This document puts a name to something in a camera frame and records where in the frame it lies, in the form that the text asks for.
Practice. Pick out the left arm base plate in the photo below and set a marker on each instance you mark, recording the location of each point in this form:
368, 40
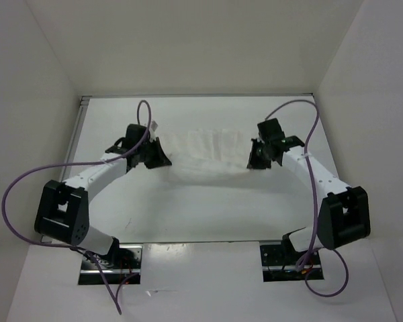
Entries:
127, 269

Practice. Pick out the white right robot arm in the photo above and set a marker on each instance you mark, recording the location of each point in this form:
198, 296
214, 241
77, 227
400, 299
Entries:
342, 211

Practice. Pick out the white pleated skirt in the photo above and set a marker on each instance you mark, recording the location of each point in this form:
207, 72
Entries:
205, 156

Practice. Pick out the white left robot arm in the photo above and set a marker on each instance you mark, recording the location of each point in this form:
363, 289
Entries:
63, 212

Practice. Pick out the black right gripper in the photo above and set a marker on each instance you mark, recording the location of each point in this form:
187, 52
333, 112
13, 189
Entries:
254, 163

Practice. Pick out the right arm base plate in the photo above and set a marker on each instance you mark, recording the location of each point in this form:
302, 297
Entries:
277, 266

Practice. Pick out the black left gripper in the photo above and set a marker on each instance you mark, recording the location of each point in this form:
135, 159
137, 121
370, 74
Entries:
160, 159

